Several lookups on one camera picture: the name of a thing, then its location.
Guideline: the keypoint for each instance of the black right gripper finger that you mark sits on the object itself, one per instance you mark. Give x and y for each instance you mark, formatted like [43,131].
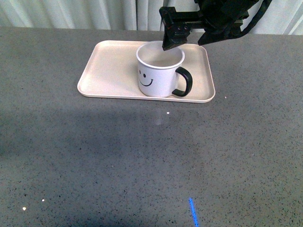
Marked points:
[217,35]
[173,40]

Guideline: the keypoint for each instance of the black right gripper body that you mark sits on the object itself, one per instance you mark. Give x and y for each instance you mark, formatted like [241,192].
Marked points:
[214,16]

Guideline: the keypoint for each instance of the beige rectangular plastic tray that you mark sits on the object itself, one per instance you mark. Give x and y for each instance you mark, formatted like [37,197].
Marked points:
[111,72]

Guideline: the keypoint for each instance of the white smiley face mug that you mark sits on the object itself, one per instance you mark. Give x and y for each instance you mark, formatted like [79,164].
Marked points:
[160,72]

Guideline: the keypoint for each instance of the light grey curtain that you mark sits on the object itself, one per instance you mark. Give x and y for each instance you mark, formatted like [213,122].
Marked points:
[283,17]

